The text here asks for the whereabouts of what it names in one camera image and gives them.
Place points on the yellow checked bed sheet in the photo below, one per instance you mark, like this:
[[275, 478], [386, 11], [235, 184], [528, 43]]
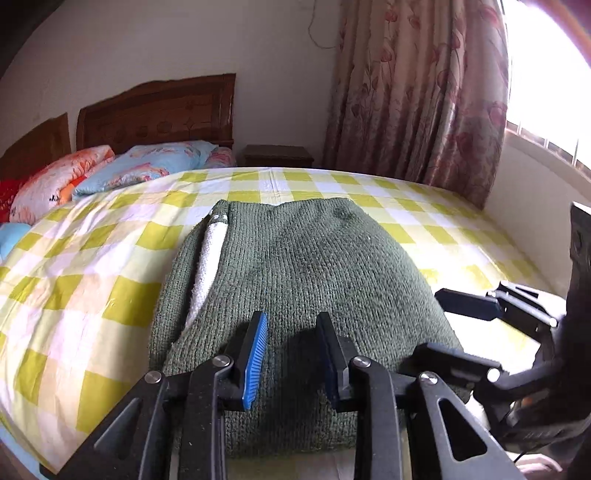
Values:
[[92, 258]]

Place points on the dark wooden nightstand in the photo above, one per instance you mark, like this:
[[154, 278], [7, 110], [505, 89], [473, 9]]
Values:
[[277, 154]]

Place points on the small wooden headboard panel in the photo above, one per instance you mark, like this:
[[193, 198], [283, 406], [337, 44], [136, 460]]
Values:
[[37, 147]]

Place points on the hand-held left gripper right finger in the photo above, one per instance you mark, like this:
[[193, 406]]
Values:
[[325, 355]]

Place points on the pink orange floral pillow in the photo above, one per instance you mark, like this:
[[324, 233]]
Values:
[[51, 180]]

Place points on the green and white knit sweater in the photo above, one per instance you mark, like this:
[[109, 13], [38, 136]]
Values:
[[300, 258]]

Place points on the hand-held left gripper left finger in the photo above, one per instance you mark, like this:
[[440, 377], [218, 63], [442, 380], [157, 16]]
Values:
[[256, 355]]

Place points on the light blue floral pillow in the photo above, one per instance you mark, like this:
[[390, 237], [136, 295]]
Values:
[[138, 166]]

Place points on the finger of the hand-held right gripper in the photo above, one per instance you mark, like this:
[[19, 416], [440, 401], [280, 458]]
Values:
[[466, 304], [461, 360]]

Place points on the bright window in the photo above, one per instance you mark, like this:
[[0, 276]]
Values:
[[545, 69]]

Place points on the light blue cloth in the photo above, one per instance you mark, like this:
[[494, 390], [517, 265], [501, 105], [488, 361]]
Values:
[[11, 237]]

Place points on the large carved wooden headboard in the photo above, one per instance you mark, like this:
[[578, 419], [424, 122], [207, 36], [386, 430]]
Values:
[[157, 110]]

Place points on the red pillow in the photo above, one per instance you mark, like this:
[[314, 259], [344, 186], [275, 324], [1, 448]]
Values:
[[9, 198]]

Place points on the pink floral curtain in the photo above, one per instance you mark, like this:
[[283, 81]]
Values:
[[406, 92]]

